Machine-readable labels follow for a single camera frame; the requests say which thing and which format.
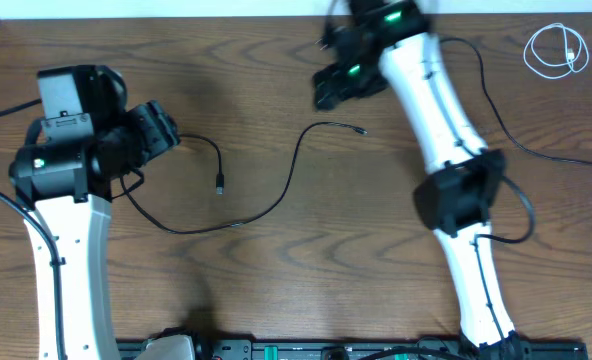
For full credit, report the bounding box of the black USB cable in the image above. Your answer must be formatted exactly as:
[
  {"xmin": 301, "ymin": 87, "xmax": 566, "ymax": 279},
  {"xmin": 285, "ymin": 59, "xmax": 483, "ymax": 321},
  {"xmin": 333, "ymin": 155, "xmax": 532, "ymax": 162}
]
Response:
[{"xmin": 119, "ymin": 121, "xmax": 368, "ymax": 235}]

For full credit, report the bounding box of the white USB cable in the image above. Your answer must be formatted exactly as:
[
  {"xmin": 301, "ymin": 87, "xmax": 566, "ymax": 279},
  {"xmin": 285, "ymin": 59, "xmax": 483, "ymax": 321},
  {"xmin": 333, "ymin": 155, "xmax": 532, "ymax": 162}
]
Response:
[{"xmin": 522, "ymin": 22, "xmax": 590, "ymax": 80}]

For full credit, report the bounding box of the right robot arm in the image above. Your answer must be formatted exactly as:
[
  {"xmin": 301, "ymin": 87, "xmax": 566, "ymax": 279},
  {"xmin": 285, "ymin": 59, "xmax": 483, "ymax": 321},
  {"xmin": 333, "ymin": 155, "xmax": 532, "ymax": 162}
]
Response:
[{"xmin": 312, "ymin": 0, "xmax": 524, "ymax": 359}]

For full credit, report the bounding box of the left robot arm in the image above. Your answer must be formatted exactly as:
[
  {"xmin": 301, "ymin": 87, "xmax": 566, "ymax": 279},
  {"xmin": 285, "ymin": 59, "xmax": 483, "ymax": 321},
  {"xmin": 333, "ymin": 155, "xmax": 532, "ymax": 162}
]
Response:
[{"xmin": 9, "ymin": 65, "xmax": 180, "ymax": 359}]

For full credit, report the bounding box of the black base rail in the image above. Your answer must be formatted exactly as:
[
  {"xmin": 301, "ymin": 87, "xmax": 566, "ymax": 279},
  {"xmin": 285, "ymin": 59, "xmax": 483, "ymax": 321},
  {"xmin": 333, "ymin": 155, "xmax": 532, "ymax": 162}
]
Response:
[{"xmin": 193, "ymin": 337, "xmax": 589, "ymax": 360}]

